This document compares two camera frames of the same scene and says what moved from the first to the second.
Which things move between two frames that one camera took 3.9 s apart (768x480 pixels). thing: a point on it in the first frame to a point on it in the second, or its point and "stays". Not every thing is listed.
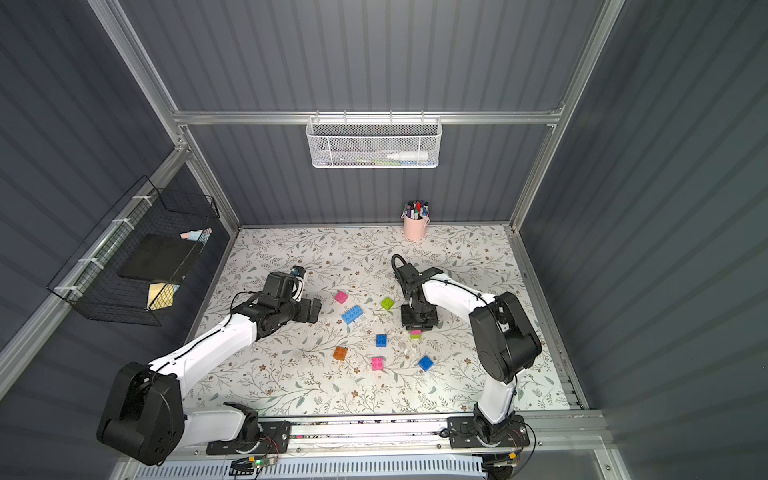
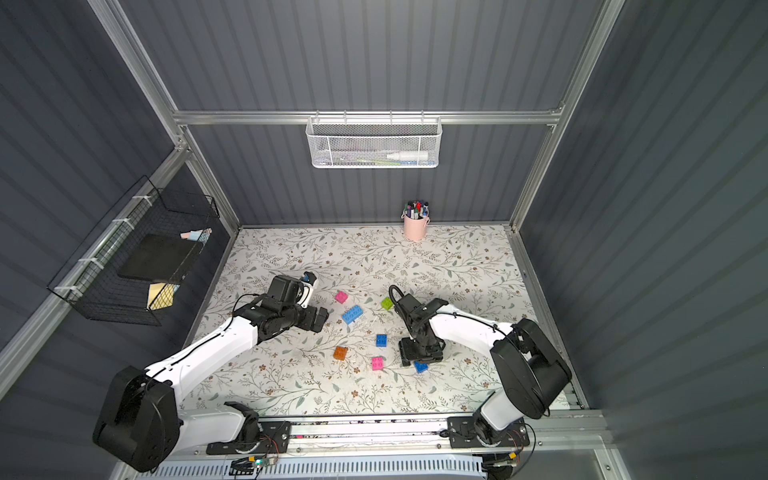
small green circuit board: (247, 465) stays
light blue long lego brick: (352, 314) stays
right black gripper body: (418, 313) to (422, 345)
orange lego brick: (340, 353) stays
